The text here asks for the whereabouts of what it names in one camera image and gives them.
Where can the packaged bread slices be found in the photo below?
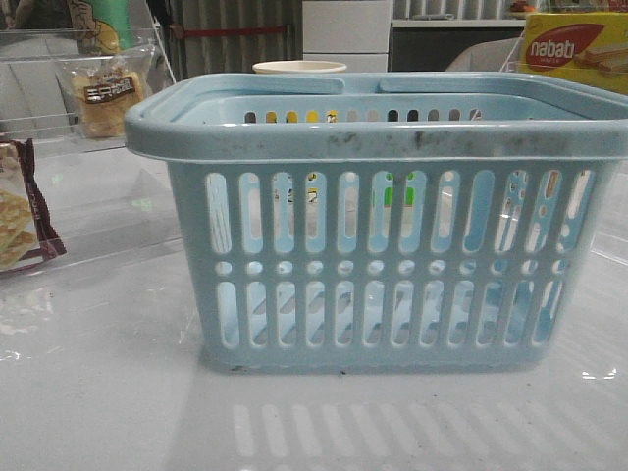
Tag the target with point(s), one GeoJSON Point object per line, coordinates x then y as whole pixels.
{"type": "Point", "coordinates": [102, 89]}

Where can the grey chair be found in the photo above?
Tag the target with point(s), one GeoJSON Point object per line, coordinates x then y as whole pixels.
{"type": "Point", "coordinates": [491, 56]}

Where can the yellow nabati wafer box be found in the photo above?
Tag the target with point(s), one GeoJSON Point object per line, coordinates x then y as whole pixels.
{"type": "Point", "coordinates": [595, 29]}

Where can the white cabinet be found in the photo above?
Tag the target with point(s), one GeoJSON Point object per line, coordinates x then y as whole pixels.
{"type": "Point", "coordinates": [355, 33]}

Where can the green chip canister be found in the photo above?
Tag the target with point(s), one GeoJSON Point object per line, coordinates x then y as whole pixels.
{"type": "Point", "coordinates": [101, 26]}

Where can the left clear acrylic shelf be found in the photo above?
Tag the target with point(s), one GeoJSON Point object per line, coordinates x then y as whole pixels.
{"type": "Point", "coordinates": [103, 200]}

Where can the light blue plastic basket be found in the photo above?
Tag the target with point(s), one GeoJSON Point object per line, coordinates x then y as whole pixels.
{"type": "Point", "coordinates": [391, 221]}

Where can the yellow popcorn paper cup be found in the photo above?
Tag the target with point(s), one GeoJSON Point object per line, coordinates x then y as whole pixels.
{"type": "Point", "coordinates": [299, 67]}

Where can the maroon biscuit packet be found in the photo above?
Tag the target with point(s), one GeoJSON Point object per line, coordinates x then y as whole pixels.
{"type": "Point", "coordinates": [27, 235]}

